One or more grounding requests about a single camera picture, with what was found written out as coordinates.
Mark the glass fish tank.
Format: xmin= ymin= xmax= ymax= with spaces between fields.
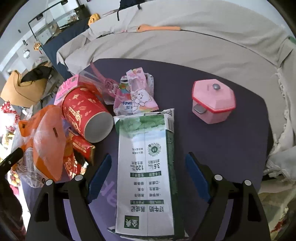
xmin=28 ymin=1 xmax=90 ymax=45

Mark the green white milk carton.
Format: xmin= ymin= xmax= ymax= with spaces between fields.
xmin=110 ymin=108 xmax=187 ymax=240

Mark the pink toy fridge box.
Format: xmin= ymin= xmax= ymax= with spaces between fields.
xmin=53 ymin=74 xmax=102 ymax=107

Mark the pink toy pot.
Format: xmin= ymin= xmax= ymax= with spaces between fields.
xmin=192 ymin=79 xmax=236 ymax=124

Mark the grey covered sofa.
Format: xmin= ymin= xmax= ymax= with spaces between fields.
xmin=56 ymin=1 xmax=295 ymax=181

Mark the pink bunny candy wrapper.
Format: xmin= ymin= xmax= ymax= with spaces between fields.
xmin=126 ymin=67 xmax=159 ymax=114

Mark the yellow plush toy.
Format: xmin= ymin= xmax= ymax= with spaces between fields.
xmin=88 ymin=13 xmax=100 ymax=26

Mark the red snack bag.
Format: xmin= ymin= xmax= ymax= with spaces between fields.
xmin=63 ymin=129 xmax=95 ymax=179

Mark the purple table cloth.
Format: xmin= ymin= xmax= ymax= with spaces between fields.
xmin=26 ymin=59 xmax=273 ymax=240

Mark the orange back scratcher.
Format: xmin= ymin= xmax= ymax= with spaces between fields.
xmin=137 ymin=25 xmax=181 ymax=33

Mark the tan bag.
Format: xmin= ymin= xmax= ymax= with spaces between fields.
xmin=1 ymin=70 xmax=48 ymax=108

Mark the dark backpack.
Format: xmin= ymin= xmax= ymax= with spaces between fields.
xmin=116 ymin=0 xmax=145 ymax=21

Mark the pink tissue pack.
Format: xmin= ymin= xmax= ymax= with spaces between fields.
xmin=113 ymin=73 xmax=154 ymax=115

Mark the orange plastic bag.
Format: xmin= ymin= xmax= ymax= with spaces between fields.
xmin=12 ymin=105 xmax=66 ymax=188

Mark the red paper cup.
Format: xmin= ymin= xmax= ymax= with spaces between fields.
xmin=62 ymin=86 xmax=113 ymax=143

